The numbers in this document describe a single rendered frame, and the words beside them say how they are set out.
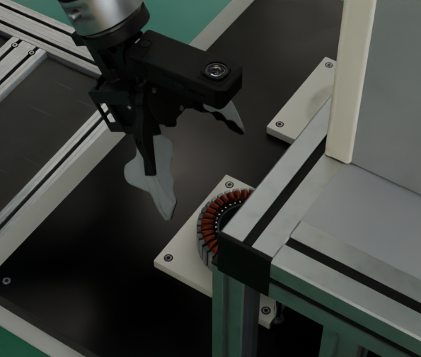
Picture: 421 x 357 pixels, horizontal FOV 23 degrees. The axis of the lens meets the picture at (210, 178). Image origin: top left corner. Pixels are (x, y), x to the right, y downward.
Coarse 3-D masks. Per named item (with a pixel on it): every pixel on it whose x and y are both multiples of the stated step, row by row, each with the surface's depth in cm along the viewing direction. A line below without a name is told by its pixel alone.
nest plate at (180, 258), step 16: (224, 176) 122; (192, 224) 117; (176, 240) 116; (192, 240) 116; (160, 256) 114; (176, 256) 114; (192, 256) 114; (176, 272) 113; (192, 272) 113; (208, 272) 113; (208, 288) 111; (272, 304) 110; (272, 320) 109
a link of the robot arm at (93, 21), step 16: (80, 0) 97; (96, 0) 97; (112, 0) 97; (128, 0) 98; (80, 16) 98; (96, 16) 97; (112, 16) 98; (128, 16) 98; (80, 32) 100; (96, 32) 98
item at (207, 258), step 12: (228, 192) 116; (240, 192) 115; (252, 192) 115; (216, 204) 114; (228, 204) 115; (240, 204) 115; (204, 216) 113; (216, 216) 113; (228, 216) 115; (204, 228) 112; (216, 228) 112; (204, 240) 111; (216, 240) 111; (204, 252) 111; (216, 252) 110
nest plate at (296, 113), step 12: (324, 60) 134; (312, 72) 133; (324, 72) 133; (312, 84) 132; (324, 84) 132; (300, 96) 130; (312, 96) 130; (324, 96) 130; (288, 108) 129; (300, 108) 129; (312, 108) 129; (276, 120) 128; (288, 120) 128; (300, 120) 128; (276, 132) 127; (288, 132) 126; (300, 132) 126
